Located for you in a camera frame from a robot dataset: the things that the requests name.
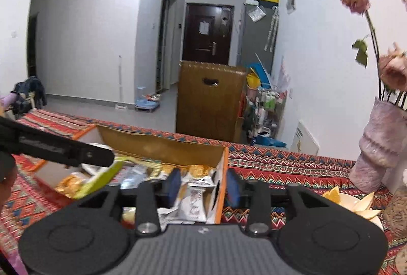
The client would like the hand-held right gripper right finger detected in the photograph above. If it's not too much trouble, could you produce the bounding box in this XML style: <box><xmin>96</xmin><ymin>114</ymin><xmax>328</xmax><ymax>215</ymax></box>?
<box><xmin>227</xmin><ymin>168</ymin><xmax>333</xmax><ymax>237</ymax></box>

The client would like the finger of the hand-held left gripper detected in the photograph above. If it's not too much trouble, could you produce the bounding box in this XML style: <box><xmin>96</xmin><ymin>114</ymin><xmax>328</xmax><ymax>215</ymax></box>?
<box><xmin>78</xmin><ymin>143</ymin><xmax>115</xmax><ymax>167</ymax></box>

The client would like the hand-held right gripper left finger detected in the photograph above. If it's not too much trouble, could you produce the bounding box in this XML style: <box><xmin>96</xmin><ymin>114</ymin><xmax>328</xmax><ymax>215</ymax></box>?
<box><xmin>76</xmin><ymin>168</ymin><xmax>182</xmax><ymax>237</ymax></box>

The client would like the green yellow snack packet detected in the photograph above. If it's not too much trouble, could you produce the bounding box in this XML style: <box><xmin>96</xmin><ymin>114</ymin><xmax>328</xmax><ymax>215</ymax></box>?
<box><xmin>74</xmin><ymin>157</ymin><xmax>124</xmax><ymax>200</ymax></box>

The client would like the oat crisp snack packet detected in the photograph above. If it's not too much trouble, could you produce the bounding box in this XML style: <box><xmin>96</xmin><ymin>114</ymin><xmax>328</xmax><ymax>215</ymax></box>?
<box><xmin>176</xmin><ymin>181</ymin><xmax>209</xmax><ymax>224</ymax></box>

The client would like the red cardboard box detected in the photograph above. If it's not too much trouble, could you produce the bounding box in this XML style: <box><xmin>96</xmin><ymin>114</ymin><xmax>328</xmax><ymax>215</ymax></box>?
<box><xmin>32</xmin><ymin>124</ymin><xmax>229</xmax><ymax>225</ymax></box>

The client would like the pile of snacks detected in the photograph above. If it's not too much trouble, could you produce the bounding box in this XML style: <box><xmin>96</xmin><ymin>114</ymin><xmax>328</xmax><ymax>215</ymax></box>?
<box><xmin>55</xmin><ymin>161</ymin><xmax>220</xmax><ymax>225</ymax></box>

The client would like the dark backpack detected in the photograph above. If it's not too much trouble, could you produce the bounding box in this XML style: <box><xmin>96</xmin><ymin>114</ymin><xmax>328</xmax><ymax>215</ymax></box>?
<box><xmin>11</xmin><ymin>77</ymin><xmax>48</xmax><ymax>112</ymax></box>

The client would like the purple rolled mat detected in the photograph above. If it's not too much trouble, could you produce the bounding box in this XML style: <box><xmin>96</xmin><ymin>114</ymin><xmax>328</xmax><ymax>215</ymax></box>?
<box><xmin>0</xmin><ymin>94</ymin><xmax>18</xmax><ymax>112</ymax></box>

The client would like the blue floor tray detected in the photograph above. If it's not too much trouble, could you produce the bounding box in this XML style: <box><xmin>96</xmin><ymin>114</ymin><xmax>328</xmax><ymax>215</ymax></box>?
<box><xmin>135</xmin><ymin>94</ymin><xmax>159</xmax><ymax>111</ymax></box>

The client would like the brown cardboard box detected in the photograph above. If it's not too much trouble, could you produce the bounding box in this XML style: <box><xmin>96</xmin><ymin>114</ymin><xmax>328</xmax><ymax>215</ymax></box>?
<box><xmin>176</xmin><ymin>60</ymin><xmax>249</xmax><ymax>142</ymax></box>

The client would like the white flat board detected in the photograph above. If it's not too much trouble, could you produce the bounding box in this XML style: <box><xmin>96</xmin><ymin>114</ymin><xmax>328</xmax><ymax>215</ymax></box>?
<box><xmin>291</xmin><ymin>121</ymin><xmax>319</xmax><ymax>155</ymax></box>

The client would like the storage rack with bottles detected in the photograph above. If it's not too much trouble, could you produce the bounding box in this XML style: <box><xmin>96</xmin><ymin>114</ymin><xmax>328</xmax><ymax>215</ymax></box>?
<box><xmin>243</xmin><ymin>87</ymin><xmax>288</xmax><ymax>139</ymax></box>

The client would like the blue plastic object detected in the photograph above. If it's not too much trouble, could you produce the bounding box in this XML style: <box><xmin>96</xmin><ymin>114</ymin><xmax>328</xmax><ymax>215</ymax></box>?
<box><xmin>248</xmin><ymin>54</ymin><xmax>271</xmax><ymax>88</ymax></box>

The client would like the plate with orange peels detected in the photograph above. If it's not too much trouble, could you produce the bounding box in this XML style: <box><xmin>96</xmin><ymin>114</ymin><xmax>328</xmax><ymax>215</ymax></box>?
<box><xmin>322</xmin><ymin>186</ymin><xmax>384</xmax><ymax>229</ymax></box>

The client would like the dark brown entrance door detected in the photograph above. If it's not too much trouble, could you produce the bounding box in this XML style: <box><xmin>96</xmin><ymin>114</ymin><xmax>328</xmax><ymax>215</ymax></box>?
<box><xmin>182</xmin><ymin>3</ymin><xmax>235</xmax><ymax>65</ymax></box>

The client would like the grey refrigerator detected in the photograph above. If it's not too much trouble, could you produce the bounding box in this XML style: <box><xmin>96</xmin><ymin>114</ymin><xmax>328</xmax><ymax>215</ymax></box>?
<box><xmin>238</xmin><ymin>3</ymin><xmax>280</xmax><ymax>72</ymax></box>

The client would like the pink ribbed vase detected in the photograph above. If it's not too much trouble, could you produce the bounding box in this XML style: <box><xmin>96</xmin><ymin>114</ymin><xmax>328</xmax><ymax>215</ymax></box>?
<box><xmin>349</xmin><ymin>96</ymin><xmax>407</xmax><ymax>194</ymax></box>

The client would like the white folded umbrella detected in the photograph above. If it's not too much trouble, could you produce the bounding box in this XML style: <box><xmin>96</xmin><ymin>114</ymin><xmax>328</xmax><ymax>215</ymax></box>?
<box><xmin>265</xmin><ymin>8</ymin><xmax>280</xmax><ymax>51</ymax></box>

